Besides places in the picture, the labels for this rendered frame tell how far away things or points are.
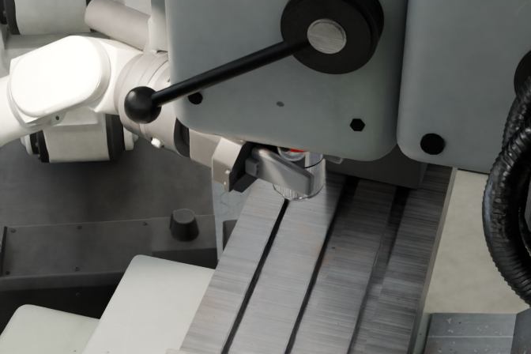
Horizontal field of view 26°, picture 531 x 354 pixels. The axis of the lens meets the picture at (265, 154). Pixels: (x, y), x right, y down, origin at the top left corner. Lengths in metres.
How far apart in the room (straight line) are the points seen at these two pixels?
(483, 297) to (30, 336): 1.39
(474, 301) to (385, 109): 1.82
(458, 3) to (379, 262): 0.60
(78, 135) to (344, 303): 0.81
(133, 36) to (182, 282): 0.39
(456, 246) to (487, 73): 2.00
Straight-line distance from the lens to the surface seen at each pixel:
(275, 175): 1.03
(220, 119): 0.91
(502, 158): 0.66
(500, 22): 0.79
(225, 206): 2.26
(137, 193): 2.04
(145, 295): 1.39
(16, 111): 1.17
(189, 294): 1.39
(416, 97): 0.83
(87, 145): 1.97
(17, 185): 2.09
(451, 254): 2.77
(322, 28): 0.80
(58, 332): 1.53
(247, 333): 1.23
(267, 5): 0.84
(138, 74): 1.09
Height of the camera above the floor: 1.89
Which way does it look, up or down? 39 degrees down
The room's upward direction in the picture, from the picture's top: straight up
